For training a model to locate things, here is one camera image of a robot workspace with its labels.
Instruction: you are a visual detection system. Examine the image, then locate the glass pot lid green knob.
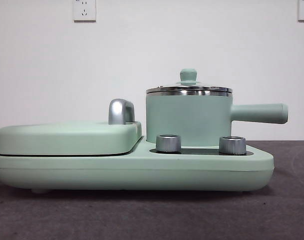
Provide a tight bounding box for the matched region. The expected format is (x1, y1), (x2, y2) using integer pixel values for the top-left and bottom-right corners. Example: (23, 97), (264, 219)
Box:
(145, 68), (233, 94)

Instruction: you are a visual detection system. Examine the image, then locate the mint green breakfast machine base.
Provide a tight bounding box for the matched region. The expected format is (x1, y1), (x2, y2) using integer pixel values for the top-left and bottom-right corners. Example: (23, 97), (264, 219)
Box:
(0, 136), (275, 195)

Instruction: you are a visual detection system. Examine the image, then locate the chrome griddle lid handle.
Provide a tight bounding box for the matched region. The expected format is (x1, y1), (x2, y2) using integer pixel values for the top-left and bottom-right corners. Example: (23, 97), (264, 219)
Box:
(108, 98), (135, 125)

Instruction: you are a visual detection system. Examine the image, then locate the mint green pot with handle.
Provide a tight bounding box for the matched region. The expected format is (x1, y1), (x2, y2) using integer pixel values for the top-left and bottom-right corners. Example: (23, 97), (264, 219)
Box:
(145, 91), (289, 147)

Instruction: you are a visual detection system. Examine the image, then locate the silver control knob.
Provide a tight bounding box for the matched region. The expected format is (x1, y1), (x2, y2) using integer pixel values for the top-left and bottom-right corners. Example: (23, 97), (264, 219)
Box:
(218, 135), (247, 154)
(155, 134), (182, 153)

